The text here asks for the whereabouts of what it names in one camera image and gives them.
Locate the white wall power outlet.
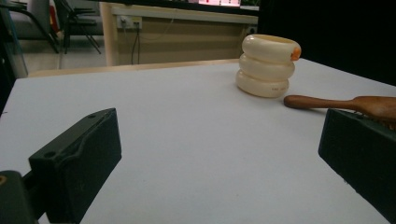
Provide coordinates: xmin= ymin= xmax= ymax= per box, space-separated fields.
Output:
xmin=116 ymin=15 xmax=143 ymax=30

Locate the brown wooden hairbrush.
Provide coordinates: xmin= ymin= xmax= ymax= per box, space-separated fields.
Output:
xmin=283 ymin=94 xmax=396 ymax=131

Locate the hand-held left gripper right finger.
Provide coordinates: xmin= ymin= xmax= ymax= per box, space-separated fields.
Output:
xmin=318 ymin=108 xmax=396 ymax=224

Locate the cream ringed holder cup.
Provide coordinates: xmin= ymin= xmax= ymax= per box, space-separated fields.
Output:
xmin=235 ymin=34 xmax=303 ymax=99

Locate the monitor screen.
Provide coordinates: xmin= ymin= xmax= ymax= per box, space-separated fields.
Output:
xmin=188 ymin=0 xmax=242 ymax=7

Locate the black folding chair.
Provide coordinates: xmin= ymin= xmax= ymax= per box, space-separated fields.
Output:
xmin=54 ymin=0 xmax=104 ymax=55

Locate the grey chair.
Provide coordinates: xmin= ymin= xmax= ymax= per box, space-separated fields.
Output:
xmin=0 ymin=0 xmax=60 ymax=54

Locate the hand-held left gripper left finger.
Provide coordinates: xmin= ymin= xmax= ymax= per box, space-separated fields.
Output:
xmin=28 ymin=107 xmax=122 ymax=224

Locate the black curtain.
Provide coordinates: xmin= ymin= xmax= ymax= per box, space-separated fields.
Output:
xmin=258 ymin=0 xmax=396 ymax=87

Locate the black hanging cable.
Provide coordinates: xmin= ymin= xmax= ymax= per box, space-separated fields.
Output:
xmin=130 ymin=26 xmax=141 ymax=65

